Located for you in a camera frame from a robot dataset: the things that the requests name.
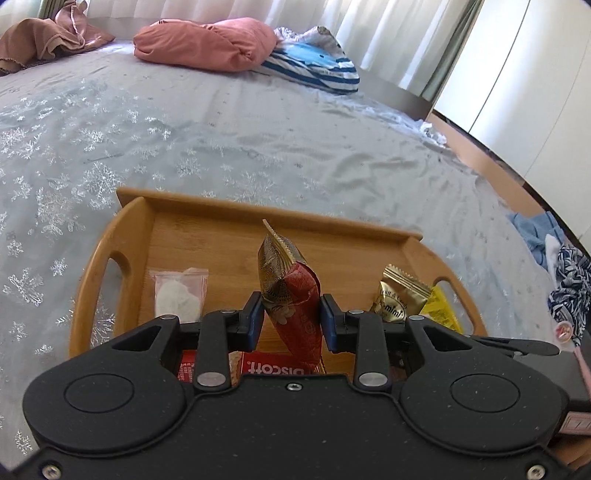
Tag red rectangular snack bar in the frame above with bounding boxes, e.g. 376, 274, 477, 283
177, 350, 197, 383

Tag red gold nut packet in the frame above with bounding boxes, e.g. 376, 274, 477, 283
257, 222, 322, 370

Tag wooden bed frame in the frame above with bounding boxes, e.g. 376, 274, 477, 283
424, 110, 555, 218

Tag white sheer curtain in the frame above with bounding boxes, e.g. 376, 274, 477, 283
87, 0, 440, 88

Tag blue clothes pile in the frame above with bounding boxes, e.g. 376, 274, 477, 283
508, 212, 590, 347

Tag yellow snack packet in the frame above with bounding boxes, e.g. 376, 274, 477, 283
420, 286, 464, 334

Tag wooden serving tray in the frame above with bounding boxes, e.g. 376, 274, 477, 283
69, 187, 486, 356

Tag crumpled clear plastic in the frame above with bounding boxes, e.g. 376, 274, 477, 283
414, 119, 448, 147

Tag brown crumpled cloth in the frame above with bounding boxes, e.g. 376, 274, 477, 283
1, 1, 115, 76

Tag gold candy packet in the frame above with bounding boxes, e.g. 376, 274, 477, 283
370, 264, 432, 323

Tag red Biscoff biscuit packet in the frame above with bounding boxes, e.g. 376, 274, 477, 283
228, 351, 315, 386

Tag blue striped pillow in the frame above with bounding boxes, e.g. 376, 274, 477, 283
254, 26, 360, 95

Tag green curtain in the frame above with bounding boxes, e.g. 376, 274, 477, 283
399, 1, 484, 103

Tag snowflake patterned bed sheet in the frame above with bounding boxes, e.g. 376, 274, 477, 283
1, 43, 554, 467

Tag clear bag white candy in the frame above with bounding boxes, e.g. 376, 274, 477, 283
149, 267, 208, 324

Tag pink pillow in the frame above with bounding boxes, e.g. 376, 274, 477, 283
132, 17, 277, 73

